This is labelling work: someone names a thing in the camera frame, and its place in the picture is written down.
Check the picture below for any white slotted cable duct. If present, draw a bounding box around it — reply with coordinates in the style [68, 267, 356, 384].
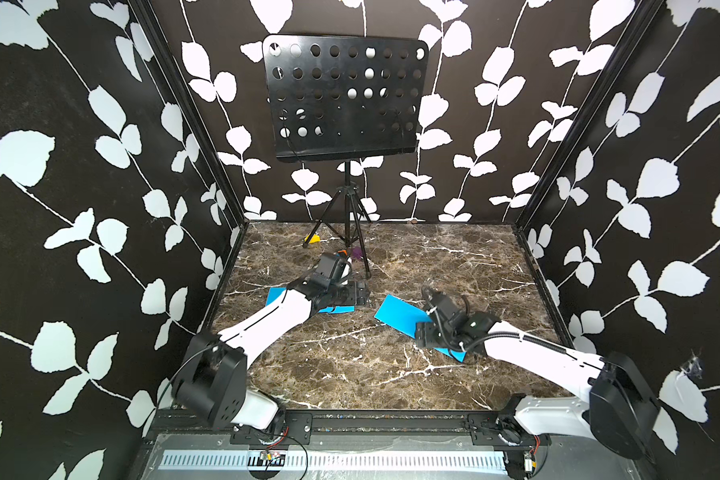
[158, 450, 506, 474]

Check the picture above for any cyan paper sheet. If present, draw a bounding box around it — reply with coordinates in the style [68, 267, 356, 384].
[374, 295, 432, 339]
[265, 287, 356, 314]

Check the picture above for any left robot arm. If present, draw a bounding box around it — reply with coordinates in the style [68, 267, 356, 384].
[161, 250, 369, 437]

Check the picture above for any black perforated music stand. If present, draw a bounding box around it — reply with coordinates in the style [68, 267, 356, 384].
[263, 34, 430, 260]

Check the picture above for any black front mounting rail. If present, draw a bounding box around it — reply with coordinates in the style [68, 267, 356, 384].
[147, 409, 551, 450]

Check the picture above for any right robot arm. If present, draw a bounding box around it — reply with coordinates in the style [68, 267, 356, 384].
[414, 286, 660, 460]

